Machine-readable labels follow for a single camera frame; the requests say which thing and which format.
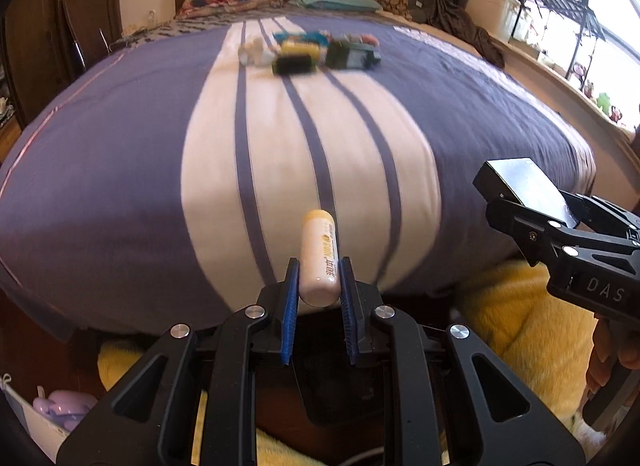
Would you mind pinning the dark wooden wardrobe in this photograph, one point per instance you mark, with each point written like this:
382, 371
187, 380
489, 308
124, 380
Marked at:
47, 44

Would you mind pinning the teal pillow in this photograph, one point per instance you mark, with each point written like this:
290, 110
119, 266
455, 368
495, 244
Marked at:
358, 6

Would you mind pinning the cream lip balm tube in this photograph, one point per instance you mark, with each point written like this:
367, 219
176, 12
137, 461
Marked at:
319, 278

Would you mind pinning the white storage box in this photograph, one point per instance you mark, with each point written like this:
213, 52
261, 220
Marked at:
497, 17

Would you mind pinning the green dark box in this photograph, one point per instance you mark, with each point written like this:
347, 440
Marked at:
344, 55

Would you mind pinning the black patterned blanket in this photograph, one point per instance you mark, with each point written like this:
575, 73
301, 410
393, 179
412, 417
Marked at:
180, 27

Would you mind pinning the blue snack wrapper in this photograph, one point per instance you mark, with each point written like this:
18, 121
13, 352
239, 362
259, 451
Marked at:
315, 37

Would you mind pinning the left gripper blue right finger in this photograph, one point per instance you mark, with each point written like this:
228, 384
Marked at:
348, 306

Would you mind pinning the person's right hand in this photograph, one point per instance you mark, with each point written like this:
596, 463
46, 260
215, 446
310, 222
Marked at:
606, 352

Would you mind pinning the white bandage roll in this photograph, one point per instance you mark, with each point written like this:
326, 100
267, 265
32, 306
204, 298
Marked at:
256, 53

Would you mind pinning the black metal rack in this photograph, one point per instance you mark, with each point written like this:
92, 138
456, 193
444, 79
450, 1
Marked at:
565, 27

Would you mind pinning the yellow bottle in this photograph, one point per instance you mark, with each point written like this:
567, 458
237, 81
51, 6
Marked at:
290, 48

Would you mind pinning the colourful candy wrapper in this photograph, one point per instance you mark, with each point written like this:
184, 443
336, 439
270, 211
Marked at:
364, 38

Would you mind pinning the purple toy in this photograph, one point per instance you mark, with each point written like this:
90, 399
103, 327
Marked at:
64, 408

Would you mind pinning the purple striped bed cover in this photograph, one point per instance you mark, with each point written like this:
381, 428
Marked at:
169, 184

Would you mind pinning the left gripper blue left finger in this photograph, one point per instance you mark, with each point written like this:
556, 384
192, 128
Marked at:
289, 311

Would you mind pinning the yellow fluffy blanket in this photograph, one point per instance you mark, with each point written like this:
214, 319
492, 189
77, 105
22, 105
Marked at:
544, 340

